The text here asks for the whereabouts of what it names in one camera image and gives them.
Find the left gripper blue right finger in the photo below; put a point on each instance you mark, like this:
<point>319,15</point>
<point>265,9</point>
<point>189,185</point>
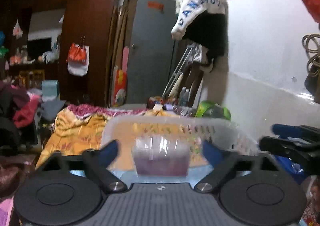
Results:
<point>223,163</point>

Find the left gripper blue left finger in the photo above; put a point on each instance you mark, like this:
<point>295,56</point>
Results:
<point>96,163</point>

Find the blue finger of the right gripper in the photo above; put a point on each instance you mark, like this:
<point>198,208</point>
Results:
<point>302,132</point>
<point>302,154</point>

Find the clear bag purple box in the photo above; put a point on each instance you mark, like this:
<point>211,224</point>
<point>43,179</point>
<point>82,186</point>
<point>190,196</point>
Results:
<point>159,156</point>

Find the blue plastic bag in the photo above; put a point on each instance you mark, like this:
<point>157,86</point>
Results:
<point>292,168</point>

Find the yellow floral bedsheet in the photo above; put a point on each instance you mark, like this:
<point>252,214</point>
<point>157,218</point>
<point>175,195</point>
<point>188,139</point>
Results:
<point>73,135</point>

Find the translucent white plastic basket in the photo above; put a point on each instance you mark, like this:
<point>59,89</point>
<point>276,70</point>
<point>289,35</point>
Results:
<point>223,133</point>

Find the pink floral blanket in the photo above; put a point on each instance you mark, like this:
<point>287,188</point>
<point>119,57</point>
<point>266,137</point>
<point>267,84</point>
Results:
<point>85,110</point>

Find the green plastic bag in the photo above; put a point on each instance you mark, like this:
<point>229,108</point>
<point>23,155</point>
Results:
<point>210,109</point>

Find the orange white hanging bag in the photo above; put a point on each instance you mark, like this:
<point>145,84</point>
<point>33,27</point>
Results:
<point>78,60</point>

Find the metal crutches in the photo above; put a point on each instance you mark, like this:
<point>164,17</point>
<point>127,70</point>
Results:
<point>188,57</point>

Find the grey metal door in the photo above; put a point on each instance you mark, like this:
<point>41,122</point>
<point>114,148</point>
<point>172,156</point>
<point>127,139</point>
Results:
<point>151,50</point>

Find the black hanging garment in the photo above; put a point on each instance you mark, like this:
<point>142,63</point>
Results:
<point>209,31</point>

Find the dark red wooden wardrobe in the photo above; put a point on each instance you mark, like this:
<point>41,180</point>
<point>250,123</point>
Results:
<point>85,21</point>

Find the white hoodie with blue letters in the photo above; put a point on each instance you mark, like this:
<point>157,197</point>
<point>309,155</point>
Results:
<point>190,10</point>

